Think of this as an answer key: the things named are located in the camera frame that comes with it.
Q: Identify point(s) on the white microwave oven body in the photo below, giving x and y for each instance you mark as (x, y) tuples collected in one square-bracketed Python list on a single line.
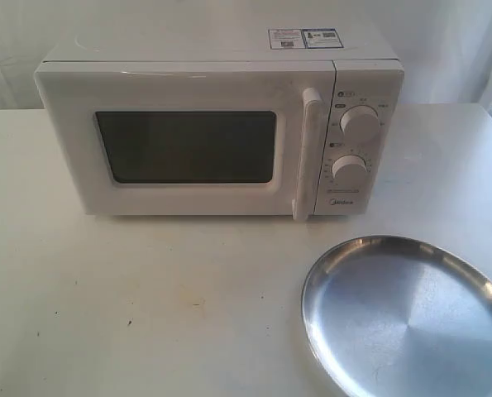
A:
[(368, 72)]

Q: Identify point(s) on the lower white control knob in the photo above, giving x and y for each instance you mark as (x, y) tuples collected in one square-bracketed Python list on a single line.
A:
[(349, 171)]

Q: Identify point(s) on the white control knob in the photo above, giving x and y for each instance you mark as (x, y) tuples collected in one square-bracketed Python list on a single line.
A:
[(360, 123), (349, 171)]

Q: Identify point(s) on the upper white control knob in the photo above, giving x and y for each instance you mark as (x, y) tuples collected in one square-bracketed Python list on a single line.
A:
[(360, 123)]

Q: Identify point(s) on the blue white label sticker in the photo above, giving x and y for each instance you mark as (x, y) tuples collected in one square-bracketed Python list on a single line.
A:
[(304, 39)]

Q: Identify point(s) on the round stainless steel plate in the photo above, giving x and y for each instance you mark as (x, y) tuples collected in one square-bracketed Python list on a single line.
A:
[(394, 316)]

